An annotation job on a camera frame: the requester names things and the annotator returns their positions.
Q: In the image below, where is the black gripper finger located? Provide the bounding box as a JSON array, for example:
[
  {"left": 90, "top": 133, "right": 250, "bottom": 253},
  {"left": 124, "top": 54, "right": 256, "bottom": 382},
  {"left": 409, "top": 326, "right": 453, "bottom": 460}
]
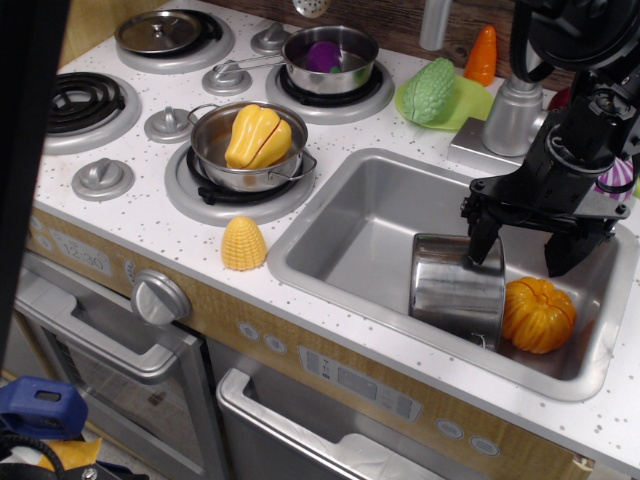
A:
[
  {"left": 468, "top": 216, "right": 503, "bottom": 264},
  {"left": 544, "top": 232, "right": 606, "bottom": 277}
]

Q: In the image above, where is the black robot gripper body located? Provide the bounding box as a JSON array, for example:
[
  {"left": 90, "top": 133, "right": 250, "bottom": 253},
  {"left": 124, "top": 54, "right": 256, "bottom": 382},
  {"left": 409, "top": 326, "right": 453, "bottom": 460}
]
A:
[{"left": 461, "top": 101, "right": 631, "bottom": 235}]

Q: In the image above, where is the steel pot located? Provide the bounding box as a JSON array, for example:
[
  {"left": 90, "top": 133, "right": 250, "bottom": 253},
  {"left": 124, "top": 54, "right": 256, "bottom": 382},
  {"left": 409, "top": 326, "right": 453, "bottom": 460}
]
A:
[{"left": 408, "top": 233, "right": 506, "bottom": 351}]

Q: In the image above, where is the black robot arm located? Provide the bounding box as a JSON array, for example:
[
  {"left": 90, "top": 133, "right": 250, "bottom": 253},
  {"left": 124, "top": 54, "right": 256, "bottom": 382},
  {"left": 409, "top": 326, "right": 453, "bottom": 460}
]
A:
[{"left": 461, "top": 1, "right": 639, "bottom": 277}]

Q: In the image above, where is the grey toy sink basin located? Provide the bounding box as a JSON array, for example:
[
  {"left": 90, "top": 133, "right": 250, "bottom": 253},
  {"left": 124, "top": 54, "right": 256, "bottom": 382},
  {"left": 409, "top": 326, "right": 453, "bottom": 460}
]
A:
[{"left": 268, "top": 149, "right": 639, "bottom": 401}]

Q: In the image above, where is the steel pot lid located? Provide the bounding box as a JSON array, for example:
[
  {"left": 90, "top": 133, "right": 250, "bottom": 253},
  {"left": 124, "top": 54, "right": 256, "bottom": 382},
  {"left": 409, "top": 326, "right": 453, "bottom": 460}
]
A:
[{"left": 115, "top": 10, "right": 204, "bottom": 55}]

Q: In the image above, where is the purple white toy vegetable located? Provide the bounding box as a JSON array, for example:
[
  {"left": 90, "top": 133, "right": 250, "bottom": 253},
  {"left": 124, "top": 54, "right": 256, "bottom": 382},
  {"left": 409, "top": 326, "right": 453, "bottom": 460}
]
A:
[{"left": 594, "top": 158, "right": 636, "bottom": 202}]

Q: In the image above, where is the orange toy pumpkin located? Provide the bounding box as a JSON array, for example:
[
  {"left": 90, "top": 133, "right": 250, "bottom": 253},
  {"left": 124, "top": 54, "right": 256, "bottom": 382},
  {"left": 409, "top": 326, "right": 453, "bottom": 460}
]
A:
[{"left": 501, "top": 277, "right": 577, "bottom": 354}]

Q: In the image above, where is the silver toy faucet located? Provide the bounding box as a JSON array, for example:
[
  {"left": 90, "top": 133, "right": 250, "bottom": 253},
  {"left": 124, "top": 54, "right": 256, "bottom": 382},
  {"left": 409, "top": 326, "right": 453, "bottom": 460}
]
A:
[{"left": 448, "top": 76, "right": 547, "bottom": 175}]

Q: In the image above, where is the light green plate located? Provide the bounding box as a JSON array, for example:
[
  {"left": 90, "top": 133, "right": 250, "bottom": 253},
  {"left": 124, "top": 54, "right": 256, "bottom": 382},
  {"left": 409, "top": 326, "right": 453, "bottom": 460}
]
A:
[{"left": 420, "top": 76, "right": 493, "bottom": 131}]

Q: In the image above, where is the orange toy carrot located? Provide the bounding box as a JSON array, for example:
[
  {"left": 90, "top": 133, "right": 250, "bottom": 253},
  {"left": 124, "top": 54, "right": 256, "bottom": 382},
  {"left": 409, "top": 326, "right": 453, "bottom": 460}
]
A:
[{"left": 464, "top": 25, "right": 498, "bottom": 87}]

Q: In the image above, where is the green toy bitter melon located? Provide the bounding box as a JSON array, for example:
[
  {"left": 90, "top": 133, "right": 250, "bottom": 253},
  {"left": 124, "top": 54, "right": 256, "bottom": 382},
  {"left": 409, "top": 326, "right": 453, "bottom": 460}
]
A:
[{"left": 402, "top": 58, "right": 456, "bottom": 124}]

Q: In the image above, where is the silver vertical pipe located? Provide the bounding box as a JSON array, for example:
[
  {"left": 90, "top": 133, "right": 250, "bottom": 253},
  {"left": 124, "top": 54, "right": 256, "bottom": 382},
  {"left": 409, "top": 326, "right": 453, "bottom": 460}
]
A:
[{"left": 419, "top": 0, "right": 453, "bottom": 51}]

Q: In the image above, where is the purple toy eggplant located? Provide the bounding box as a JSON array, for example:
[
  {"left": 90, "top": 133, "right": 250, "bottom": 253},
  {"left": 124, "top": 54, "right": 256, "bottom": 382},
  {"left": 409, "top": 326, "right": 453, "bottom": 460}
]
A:
[{"left": 306, "top": 41, "right": 342, "bottom": 73}]

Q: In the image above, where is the yellow toy corn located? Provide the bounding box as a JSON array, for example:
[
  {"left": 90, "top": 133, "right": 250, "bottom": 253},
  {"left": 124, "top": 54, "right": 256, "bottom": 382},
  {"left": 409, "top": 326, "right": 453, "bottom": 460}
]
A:
[{"left": 221, "top": 216, "right": 268, "bottom": 271}]

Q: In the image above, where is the yellow toy bell pepper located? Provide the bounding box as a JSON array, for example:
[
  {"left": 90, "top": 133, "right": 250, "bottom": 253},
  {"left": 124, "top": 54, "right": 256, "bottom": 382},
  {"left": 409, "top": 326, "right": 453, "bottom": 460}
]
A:
[{"left": 225, "top": 104, "right": 292, "bottom": 170}]

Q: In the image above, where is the perforated steel ladle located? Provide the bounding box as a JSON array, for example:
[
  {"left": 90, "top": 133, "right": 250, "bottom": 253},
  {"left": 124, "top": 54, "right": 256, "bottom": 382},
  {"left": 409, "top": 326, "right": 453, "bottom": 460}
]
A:
[{"left": 292, "top": 0, "right": 331, "bottom": 19}]

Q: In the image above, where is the grey stove knob rear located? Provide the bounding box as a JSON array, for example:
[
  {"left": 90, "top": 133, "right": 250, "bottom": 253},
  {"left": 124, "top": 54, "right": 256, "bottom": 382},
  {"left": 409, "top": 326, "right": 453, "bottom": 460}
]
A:
[{"left": 250, "top": 22, "right": 291, "bottom": 55}]

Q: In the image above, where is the grey stove knob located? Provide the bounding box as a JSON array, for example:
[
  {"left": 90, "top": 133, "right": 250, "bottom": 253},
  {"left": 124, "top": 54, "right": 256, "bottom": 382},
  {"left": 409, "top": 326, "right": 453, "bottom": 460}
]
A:
[
  {"left": 71, "top": 158, "right": 135, "bottom": 202},
  {"left": 201, "top": 61, "right": 253, "bottom": 96},
  {"left": 250, "top": 22, "right": 291, "bottom": 55},
  {"left": 144, "top": 106, "right": 193, "bottom": 144}
]

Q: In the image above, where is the grey stove knob centre back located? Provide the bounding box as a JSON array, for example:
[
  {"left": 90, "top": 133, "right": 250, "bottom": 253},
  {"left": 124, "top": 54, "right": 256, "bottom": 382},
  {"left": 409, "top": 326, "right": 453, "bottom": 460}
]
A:
[{"left": 201, "top": 61, "right": 253, "bottom": 96}]

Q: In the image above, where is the toy dishwasher door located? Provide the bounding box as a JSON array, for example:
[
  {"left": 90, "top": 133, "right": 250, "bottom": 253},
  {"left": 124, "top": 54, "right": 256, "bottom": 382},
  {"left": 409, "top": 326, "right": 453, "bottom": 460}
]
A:
[{"left": 216, "top": 368, "right": 450, "bottom": 479}]

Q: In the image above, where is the grey stove knob middle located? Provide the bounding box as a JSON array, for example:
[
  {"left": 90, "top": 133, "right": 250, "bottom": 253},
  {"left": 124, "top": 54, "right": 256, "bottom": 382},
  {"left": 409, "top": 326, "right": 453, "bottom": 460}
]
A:
[{"left": 144, "top": 106, "right": 193, "bottom": 144}]

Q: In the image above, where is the silver oven dial knob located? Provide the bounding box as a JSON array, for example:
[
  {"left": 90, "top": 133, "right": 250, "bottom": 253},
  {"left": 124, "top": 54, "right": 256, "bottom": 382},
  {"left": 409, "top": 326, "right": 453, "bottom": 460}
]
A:
[{"left": 131, "top": 269, "right": 192, "bottom": 326}]

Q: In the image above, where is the toy oven door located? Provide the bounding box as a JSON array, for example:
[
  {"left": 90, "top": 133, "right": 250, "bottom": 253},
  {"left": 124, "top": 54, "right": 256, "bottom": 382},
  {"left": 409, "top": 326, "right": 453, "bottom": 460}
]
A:
[{"left": 15, "top": 252, "right": 230, "bottom": 479}]

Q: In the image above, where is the grey stove knob front left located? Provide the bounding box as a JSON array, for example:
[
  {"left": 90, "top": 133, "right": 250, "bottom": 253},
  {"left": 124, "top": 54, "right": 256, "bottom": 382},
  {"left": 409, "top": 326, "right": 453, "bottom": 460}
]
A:
[{"left": 71, "top": 158, "right": 135, "bottom": 202}]

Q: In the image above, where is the black coil burner left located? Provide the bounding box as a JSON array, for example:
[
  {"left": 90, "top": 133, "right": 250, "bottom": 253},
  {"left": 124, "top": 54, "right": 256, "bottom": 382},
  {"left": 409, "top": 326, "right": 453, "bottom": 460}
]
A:
[{"left": 46, "top": 73, "right": 126, "bottom": 135}]

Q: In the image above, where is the blue clamp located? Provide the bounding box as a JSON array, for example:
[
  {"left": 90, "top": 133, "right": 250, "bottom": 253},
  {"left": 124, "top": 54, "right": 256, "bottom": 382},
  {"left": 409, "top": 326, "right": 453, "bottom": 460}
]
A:
[{"left": 1, "top": 376, "right": 88, "bottom": 440}]

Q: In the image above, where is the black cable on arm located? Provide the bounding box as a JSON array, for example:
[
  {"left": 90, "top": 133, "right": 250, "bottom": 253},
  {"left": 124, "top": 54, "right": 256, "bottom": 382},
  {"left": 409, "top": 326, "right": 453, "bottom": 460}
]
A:
[{"left": 509, "top": 0, "right": 556, "bottom": 84}]

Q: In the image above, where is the steel saucepan with handle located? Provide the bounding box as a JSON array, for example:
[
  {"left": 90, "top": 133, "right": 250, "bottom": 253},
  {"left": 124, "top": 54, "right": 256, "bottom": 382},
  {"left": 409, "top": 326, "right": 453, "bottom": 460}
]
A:
[{"left": 213, "top": 26, "right": 379, "bottom": 95}]

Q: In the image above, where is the steel two-handled pan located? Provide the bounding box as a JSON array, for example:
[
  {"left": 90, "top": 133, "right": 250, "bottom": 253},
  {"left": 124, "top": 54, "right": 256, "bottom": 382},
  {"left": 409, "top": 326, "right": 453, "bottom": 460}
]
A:
[{"left": 187, "top": 102, "right": 313, "bottom": 193}]

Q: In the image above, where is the black post at left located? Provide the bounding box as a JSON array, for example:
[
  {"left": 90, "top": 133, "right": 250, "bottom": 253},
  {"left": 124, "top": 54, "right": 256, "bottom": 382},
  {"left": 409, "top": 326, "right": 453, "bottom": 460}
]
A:
[{"left": 1, "top": 1, "right": 70, "bottom": 345}]

